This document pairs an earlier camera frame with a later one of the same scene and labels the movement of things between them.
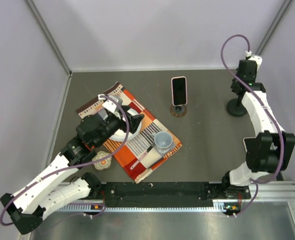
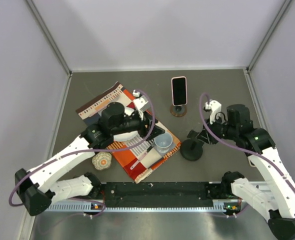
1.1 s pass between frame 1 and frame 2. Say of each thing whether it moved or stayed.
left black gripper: moved
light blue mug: stayed
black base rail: stayed
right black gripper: moved
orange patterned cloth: stayed
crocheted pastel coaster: stayed
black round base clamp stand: moved
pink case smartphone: stayed
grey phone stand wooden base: stayed
